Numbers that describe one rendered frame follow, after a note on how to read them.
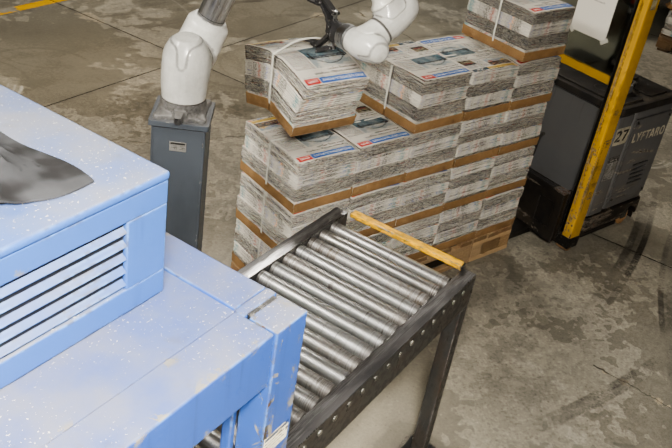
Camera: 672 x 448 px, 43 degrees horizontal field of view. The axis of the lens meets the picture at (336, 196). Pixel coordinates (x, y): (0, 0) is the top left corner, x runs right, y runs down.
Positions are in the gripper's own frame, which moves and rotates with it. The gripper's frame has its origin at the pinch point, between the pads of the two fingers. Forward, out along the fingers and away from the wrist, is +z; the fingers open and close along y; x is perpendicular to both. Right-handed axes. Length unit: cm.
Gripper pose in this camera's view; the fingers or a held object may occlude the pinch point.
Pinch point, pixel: (310, 19)
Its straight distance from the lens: 313.6
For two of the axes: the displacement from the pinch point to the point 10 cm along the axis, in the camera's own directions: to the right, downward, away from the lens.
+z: -5.8, -4.1, 7.0
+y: -1.1, 8.9, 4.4
